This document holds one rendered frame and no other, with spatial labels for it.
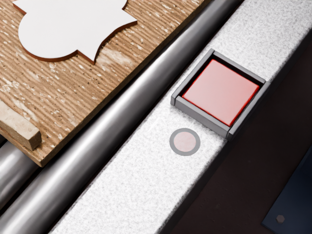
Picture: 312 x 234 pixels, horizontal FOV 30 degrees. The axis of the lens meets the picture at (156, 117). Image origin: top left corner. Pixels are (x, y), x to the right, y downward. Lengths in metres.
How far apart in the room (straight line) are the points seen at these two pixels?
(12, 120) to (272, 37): 0.30
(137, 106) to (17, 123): 0.13
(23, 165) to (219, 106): 0.21
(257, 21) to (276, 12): 0.03
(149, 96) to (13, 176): 0.16
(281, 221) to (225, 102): 0.96
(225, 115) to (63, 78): 0.17
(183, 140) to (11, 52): 0.20
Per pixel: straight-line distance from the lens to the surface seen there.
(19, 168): 0.59
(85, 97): 0.59
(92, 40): 0.62
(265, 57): 0.66
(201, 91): 0.61
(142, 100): 0.61
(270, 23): 0.69
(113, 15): 0.64
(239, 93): 0.61
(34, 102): 0.60
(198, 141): 0.59
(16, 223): 0.56
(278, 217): 1.55
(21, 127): 0.56
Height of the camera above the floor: 1.44
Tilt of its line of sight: 61 degrees down
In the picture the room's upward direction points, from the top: 3 degrees clockwise
